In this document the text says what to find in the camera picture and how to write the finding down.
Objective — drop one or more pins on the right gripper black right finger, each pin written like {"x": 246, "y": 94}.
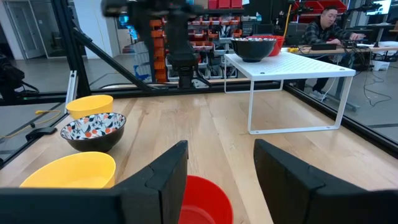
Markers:
{"x": 295, "y": 193}

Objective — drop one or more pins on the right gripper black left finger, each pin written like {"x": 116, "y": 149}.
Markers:
{"x": 155, "y": 193}

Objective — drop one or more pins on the red plastic mini bowl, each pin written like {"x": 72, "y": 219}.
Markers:
{"x": 208, "y": 199}
{"x": 278, "y": 46}

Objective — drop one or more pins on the black bowl with floral interior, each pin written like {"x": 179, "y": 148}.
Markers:
{"x": 93, "y": 140}
{"x": 253, "y": 51}

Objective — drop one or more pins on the yellow plastic mini bowl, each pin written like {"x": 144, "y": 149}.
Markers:
{"x": 90, "y": 105}
{"x": 71, "y": 171}

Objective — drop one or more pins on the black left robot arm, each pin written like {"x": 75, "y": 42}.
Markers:
{"x": 182, "y": 46}

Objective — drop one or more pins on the white perforated metal shelf rack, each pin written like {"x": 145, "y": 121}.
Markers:
{"x": 289, "y": 67}

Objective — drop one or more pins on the small yellow desk item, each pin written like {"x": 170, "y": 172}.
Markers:
{"x": 293, "y": 49}

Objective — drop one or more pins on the flat black desk device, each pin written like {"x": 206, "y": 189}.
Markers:
{"x": 323, "y": 47}

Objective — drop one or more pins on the white waste bin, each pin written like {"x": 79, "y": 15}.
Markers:
{"x": 381, "y": 65}

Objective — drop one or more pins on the wooden office desk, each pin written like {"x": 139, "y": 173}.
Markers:
{"x": 367, "y": 49}

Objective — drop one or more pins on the person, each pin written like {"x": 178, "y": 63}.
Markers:
{"x": 317, "y": 31}

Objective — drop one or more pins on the blue lit screen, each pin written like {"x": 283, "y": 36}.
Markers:
{"x": 130, "y": 29}

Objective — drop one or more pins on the parts bin storage shelf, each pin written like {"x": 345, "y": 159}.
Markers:
{"x": 217, "y": 34}

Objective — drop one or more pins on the black bulky equipment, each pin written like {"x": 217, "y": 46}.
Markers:
{"x": 11, "y": 76}

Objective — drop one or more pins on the large red storage bin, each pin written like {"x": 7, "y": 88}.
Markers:
{"x": 314, "y": 5}

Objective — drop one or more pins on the small red storage bin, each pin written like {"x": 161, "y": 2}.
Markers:
{"x": 236, "y": 3}
{"x": 212, "y": 3}
{"x": 224, "y": 3}

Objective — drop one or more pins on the lit computer monitor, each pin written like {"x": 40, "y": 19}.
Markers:
{"x": 381, "y": 6}

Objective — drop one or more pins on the grey door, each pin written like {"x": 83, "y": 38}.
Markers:
{"x": 28, "y": 28}

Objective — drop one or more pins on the silver metal bracket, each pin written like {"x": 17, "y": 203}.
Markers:
{"x": 71, "y": 90}

